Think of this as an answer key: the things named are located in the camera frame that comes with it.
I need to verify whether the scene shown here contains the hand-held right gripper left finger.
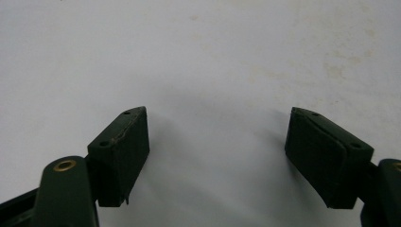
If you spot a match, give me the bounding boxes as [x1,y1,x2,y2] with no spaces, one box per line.
[85,106,150,208]

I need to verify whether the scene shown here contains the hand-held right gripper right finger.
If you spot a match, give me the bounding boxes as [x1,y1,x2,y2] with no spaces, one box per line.
[284,106,375,210]

